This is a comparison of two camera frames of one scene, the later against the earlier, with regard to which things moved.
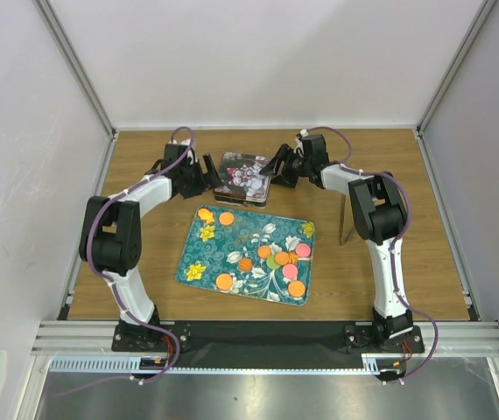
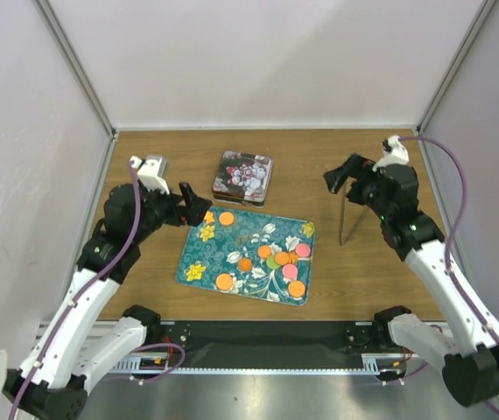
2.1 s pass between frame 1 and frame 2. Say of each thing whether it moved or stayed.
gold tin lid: stayed
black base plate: stayed
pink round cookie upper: stayed
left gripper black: moved
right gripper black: moved
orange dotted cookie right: stayed
